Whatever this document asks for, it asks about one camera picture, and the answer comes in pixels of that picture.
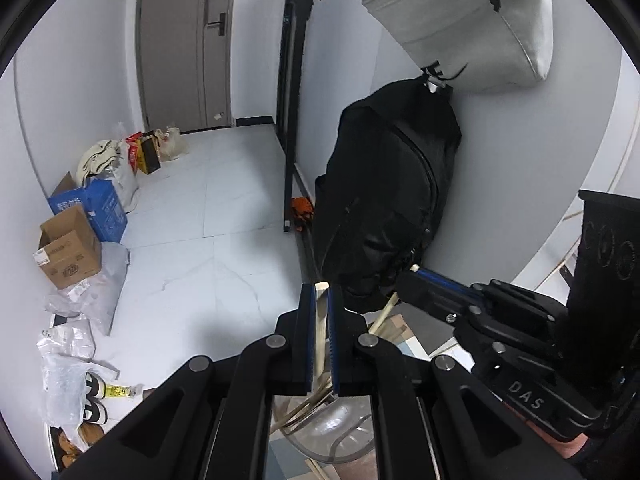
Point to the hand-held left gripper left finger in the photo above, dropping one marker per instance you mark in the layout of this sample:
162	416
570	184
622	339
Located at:
311	335

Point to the orange gloves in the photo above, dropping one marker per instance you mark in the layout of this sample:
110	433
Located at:
302	209

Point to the grey plastic mailer bag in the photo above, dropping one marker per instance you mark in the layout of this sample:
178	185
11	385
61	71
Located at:
100	285

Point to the light wooden chopstick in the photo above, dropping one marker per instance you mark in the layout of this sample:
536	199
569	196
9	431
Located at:
320	310
385	312
300	407
315	470
312	410

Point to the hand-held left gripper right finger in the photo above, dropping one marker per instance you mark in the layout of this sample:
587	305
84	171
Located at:
334	340

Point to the person's right forearm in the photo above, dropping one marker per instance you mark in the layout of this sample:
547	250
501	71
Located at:
600	460

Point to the black metal rack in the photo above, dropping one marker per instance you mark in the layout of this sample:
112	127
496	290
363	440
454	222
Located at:
295	60

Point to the black hanging bag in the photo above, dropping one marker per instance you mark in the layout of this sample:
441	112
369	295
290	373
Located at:
390	185

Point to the yellow and black box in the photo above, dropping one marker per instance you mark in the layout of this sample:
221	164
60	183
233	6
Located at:
149	157

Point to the white canvas bag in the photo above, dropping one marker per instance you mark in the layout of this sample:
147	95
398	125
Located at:
460	25

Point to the brown cardboard box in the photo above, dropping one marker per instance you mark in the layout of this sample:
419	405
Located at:
70	260

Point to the blue cardboard box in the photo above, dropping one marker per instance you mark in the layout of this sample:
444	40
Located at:
102	210

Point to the brown shoes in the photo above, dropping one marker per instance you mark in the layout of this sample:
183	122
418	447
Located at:
80	442

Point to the person's right hand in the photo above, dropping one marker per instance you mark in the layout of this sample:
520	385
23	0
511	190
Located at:
565	447

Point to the white cloth bag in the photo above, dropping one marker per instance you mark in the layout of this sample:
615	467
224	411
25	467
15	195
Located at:
100	155

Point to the black and white sandal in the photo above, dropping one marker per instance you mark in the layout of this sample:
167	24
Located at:
94	412
94	385

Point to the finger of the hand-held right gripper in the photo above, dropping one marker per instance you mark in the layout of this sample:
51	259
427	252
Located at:
425	295
445	278

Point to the beige plastic bag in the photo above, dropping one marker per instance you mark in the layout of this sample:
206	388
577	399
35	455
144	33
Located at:
172	142

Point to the clear plastic bag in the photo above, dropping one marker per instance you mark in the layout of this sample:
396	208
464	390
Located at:
65	385
65	340

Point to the yellow tube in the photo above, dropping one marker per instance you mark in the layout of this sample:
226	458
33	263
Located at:
120	390

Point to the red snack bag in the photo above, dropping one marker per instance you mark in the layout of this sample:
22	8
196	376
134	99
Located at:
134	147

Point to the grey door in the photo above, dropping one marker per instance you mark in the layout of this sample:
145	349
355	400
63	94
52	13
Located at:
170	35

